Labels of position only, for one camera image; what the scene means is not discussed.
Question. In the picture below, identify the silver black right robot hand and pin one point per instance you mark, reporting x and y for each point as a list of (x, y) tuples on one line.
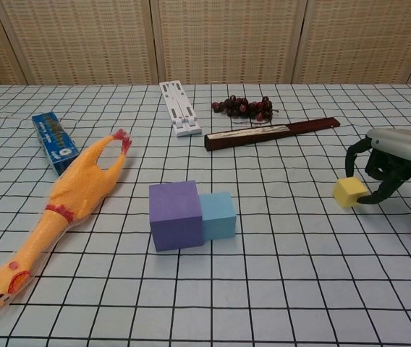
[(404, 148)]

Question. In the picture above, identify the small yellow foam cube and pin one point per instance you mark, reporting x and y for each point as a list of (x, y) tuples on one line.
[(348, 193)]

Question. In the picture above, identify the light blue foam cube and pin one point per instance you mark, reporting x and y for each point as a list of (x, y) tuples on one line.
[(219, 220)]

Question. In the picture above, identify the dark red folded fan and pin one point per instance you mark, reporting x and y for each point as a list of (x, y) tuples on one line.
[(249, 136)]

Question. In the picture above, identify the dark red grape bunch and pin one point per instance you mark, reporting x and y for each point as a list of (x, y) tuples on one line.
[(241, 107)]

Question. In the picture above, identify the light blue checked tablecloth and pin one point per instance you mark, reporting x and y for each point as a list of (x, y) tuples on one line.
[(299, 296)]

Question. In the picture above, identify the white folding stand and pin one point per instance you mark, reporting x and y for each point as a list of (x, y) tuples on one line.
[(182, 112)]

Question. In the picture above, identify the large purple foam cube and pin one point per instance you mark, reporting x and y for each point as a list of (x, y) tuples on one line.
[(174, 220)]

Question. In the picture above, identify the yellow rubber chicken toy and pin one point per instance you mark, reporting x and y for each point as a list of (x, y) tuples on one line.
[(79, 184)]

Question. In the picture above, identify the blue printed cardboard box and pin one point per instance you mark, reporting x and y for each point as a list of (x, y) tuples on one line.
[(51, 135)]

